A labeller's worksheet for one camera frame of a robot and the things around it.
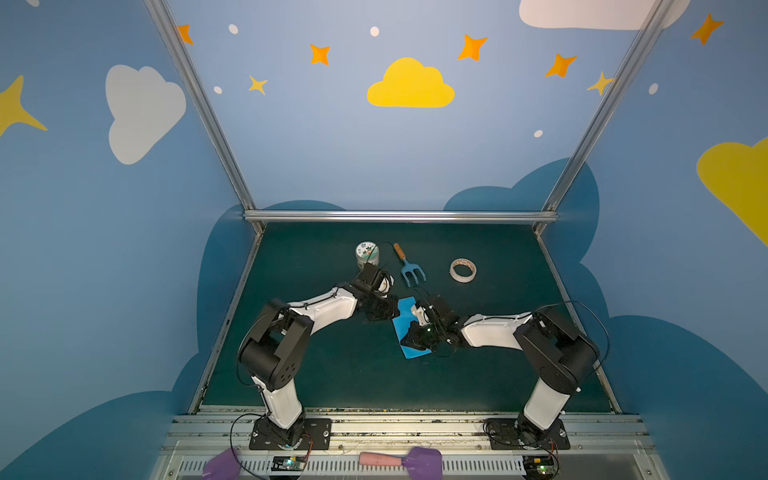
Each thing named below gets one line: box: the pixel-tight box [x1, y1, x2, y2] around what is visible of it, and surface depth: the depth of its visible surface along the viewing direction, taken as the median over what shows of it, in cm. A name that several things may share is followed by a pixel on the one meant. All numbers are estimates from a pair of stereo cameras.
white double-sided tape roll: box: [449, 258, 477, 283], surface depth 109 cm
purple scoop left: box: [202, 448, 241, 480], surface depth 71 cm
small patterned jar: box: [356, 241, 379, 271], surface depth 106 cm
